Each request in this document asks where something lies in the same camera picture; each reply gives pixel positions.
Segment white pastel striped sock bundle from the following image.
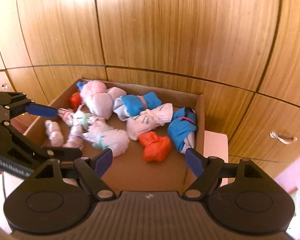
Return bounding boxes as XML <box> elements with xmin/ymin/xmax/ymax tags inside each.
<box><xmin>63</xmin><ymin>125</ymin><xmax>84</xmax><ymax>150</ymax></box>

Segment bright orange sock bundle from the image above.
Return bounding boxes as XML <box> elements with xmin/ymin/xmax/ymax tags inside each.
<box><xmin>138</xmin><ymin>131</ymin><xmax>172</xmax><ymax>163</ymax></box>

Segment metal drawer handle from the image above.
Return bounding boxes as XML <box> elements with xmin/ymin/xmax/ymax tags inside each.
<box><xmin>269</xmin><ymin>131</ymin><xmax>298</xmax><ymax>145</ymax></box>

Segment white speckled sock green band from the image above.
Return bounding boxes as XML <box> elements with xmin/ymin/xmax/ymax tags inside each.
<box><xmin>73</xmin><ymin>105</ymin><xmax>106</xmax><ymax>130</ymax></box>

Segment fluffy white sock teal band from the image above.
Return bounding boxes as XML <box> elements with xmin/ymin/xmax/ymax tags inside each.
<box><xmin>83</xmin><ymin>121</ymin><xmax>130</xmax><ymax>157</ymax></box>

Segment fluffy pink pompom sock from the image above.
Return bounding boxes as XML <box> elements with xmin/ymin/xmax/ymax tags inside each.
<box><xmin>80</xmin><ymin>80</ymin><xmax>107</xmax><ymax>104</ymax></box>

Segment light pink knit sock roll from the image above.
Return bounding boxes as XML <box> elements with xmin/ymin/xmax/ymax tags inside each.
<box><xmin>87</xmin><ymin>87</ymin><xmax>127</xmax><ymax>120</ymax></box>

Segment wooden wardrobe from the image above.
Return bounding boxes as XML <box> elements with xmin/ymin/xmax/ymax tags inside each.
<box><xmin>0</xmin><ymin>0</ymin><xmax>300</xmax><ymax>176</ymax></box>

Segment white striped sock red band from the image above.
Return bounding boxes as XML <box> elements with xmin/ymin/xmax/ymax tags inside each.
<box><xmin>57</xmin><ymin>108</ymin><xmax>74</xmax><ymax>127</ymax></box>

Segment blue sock with pink band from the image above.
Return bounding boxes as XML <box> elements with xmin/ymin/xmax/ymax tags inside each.
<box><xmin>113</xmin><ymin>92</ymin><xmax>162</xmax><ymax>121</ymax></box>

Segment white sock teal stripes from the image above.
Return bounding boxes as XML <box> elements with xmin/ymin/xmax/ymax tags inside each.
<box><xmin>126</xmin><ymin>103</ymin><xmax>173</xmax><ymax>141</ymax></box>

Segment small blue pompom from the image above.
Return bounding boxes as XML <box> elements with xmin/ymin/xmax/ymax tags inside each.
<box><xmin>76</xmin><ymin>81</ymin><xmax>86</xmax><ymax>91</ymax></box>

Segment blue sock black trim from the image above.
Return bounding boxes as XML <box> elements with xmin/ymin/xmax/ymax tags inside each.
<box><xmin>167</xmin><ymin>107</ymin><xmax>197</xmax><ymax>154</ymax></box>

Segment brown cardboard box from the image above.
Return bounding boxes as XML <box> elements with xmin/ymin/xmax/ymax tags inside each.
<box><xmin>24</xmin><ymin>81</ymin><xmax>205</xmax><ymax>194</ymax></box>

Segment pale pink sock bundle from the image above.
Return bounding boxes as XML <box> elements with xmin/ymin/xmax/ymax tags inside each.
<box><xmin>44</xmin><ymin>120</ymin><xmax>64</xmax><ymax>147</ymax></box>

